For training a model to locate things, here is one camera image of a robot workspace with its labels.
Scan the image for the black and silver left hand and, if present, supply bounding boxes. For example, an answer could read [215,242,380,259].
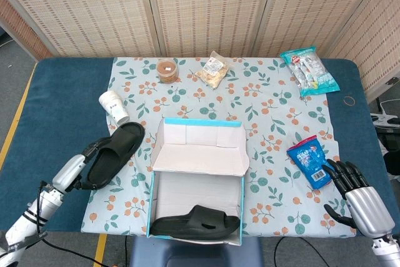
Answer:
[51,137,109,194]

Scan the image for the black and silver right hand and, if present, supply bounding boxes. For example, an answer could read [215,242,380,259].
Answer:
[321,158,396,238]

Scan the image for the black rubber slipper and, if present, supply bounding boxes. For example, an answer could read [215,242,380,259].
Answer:
[149,204,241,240]
[84,121,146,190]

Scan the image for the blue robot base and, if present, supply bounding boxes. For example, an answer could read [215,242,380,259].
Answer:
[129,236,263,267]

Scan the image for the blue and white shoe box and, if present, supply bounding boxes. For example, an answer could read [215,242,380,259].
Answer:
[146,117,251,247]

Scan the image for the black chair wheel part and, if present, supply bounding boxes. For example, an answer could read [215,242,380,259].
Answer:
[380,134,400,176]

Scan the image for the blue and red snack bag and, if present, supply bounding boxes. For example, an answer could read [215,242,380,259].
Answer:
[286,134,337,190]

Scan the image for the stack of white paper cups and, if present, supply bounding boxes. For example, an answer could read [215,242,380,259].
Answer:
[98,89,131,125]

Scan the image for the white star chair base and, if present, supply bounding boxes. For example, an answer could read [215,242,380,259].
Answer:
[370,97,400,129]

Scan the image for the floral patterned tablecloth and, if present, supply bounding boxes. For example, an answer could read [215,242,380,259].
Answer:
[80,56,357,238]

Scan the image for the clear jar of brown snacks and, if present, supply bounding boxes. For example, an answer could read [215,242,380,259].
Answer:
[156,58,179,84]

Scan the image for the teal bag of dried fish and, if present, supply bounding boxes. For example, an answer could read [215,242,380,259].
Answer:
[279,46,341,98]

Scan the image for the clear bag of beige snacks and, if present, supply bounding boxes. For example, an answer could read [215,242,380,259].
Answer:
[194,50,231,90]

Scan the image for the bamboo folding screen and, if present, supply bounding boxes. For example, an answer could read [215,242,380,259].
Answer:
[0,0,400,102]

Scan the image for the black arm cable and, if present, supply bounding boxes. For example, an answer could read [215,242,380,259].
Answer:
[36,180,110,267]

